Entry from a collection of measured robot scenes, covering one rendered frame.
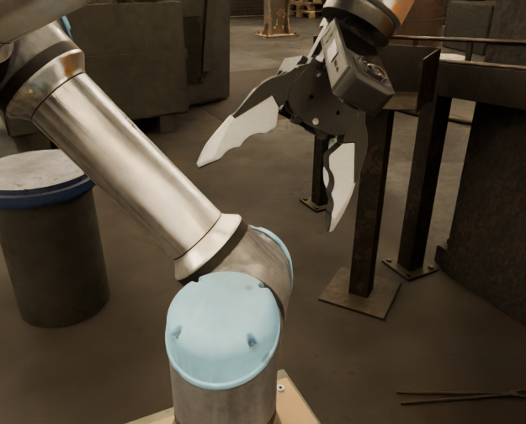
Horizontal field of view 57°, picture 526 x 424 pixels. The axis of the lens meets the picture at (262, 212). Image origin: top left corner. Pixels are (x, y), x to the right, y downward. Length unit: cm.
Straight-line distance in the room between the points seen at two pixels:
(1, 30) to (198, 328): 31
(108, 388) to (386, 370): 68
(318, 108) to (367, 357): 96
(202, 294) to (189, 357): 7
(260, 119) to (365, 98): 11
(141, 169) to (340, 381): 83
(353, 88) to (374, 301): 117
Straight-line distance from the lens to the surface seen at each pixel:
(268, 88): 45
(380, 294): 154
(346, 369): 129
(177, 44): 299
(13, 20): 46
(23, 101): 60
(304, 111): 45
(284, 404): 72
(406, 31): 383
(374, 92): 39
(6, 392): 136
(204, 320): 49
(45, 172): 136
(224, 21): 366
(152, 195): 58
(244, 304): 51
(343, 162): 48
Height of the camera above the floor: 89
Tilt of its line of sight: 26 degrees down
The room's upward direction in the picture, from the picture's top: straight up
